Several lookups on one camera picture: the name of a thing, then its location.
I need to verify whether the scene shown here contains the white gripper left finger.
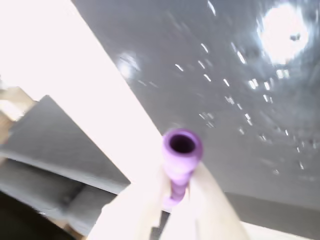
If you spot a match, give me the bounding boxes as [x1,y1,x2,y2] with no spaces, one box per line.
[87,163,173,240]

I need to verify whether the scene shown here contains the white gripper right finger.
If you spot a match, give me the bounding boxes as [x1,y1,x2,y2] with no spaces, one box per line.
[161,161,251,240]

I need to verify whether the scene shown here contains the purple ribbed pen grip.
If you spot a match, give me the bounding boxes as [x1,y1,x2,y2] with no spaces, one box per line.
[161,128,205,209]

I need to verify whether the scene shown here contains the dark grey glossy mat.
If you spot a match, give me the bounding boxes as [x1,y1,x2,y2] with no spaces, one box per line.
[71,0,320,222]

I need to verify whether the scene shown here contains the grey fabric sofa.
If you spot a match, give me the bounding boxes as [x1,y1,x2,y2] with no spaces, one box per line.
[0,94,132,237]

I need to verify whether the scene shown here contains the brown cardboard box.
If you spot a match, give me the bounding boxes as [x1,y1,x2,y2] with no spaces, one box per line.
[0,86,36,145]

